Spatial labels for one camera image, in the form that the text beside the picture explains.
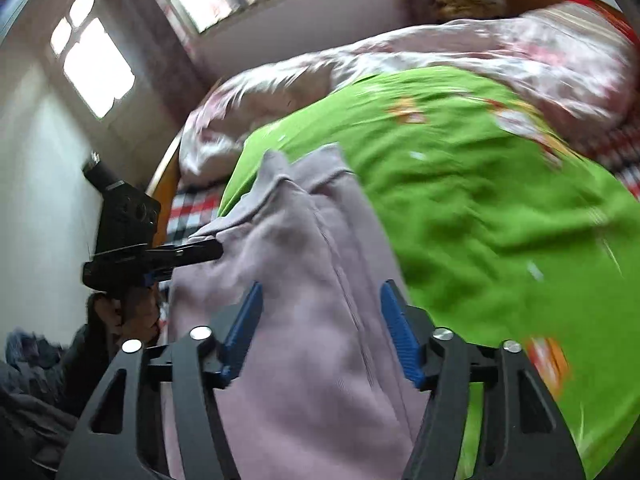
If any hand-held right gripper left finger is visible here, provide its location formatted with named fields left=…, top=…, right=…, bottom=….
left=62, top=281, right=264, bottom=480

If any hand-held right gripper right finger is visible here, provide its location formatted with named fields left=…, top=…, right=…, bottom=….
left=380, top=279, right=587, bottom=480

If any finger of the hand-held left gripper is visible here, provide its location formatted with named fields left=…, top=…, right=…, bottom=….
left=167, top=238, right=225, bottom=268

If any purple knit sweater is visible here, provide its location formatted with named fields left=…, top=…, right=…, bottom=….
left=162, top=142, right=432, bottom=480

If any person's left forearm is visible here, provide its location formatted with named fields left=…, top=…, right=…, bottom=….
left=52, top=322, right=128, bottom=413

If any person's left hand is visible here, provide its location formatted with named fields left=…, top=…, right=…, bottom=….
left=89, top=287, right=162, bottom=347

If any paned window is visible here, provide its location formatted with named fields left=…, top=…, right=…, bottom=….
left=49, top=0, right=137, bottom=122

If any green cartoon print bedsheet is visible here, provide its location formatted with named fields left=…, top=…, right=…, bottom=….
left=217, top=66, right=640, bottom=480

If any dark clothes pile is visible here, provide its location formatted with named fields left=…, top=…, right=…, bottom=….
left=0, top=327, right=77, bottom=468

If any pink curtain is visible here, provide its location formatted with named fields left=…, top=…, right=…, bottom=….
left=87, top=0, right=206, bottom=127

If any pink floral quilt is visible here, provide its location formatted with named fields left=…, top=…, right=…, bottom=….
left=178, top=1, right=640, bottom=192

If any tiger striped plush cloth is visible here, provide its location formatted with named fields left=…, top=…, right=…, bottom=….
left=431, top=0, right=502, bottom=25

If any red pillow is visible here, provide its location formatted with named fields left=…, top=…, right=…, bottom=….
left=557, top=0, right=640, bottom=57

